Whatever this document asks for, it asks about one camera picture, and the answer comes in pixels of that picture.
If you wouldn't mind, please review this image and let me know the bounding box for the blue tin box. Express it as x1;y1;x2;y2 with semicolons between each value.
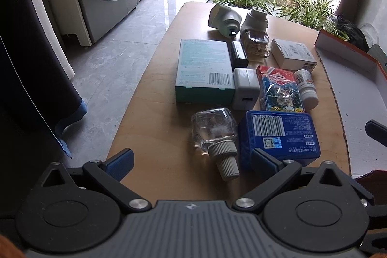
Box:
238;110;321;170

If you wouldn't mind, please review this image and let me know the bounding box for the clear glass refill bottle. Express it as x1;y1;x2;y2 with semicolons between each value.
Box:
191;107;239;181

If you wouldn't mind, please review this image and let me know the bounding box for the red blue playing cards box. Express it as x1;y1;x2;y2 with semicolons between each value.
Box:
256;65;305;113

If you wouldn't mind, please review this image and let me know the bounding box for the white medicine bottle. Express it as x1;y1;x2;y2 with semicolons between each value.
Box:
294;69;319;111

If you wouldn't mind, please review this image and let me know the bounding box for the white USB charger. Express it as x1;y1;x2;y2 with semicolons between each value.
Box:
232;68;260;111

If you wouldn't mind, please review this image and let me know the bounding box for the white product box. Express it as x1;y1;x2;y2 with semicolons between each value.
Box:
270;39;318;72

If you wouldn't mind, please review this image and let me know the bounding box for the black power adapter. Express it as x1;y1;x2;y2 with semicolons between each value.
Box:
230;41;249;69

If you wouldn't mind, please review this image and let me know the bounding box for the teal bandage box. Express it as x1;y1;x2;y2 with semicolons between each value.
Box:
175;39;235;105

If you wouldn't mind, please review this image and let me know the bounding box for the white plug-in with bottle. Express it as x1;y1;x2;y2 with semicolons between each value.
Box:
240;8;270;58

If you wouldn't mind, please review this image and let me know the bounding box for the white plug-in heater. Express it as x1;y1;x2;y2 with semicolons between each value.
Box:
208;4;242;41

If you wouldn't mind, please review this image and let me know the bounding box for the orange-edged cardboard tray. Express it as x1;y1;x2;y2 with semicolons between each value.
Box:
315;30;386;178

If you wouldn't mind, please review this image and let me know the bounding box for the white round fan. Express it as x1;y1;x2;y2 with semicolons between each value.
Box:
359;23;379;48

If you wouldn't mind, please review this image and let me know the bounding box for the black bag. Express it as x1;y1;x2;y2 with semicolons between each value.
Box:
336;14;369;53

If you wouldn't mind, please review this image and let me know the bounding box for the spider plant right pot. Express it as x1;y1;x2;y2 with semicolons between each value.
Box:
276;0;350;41

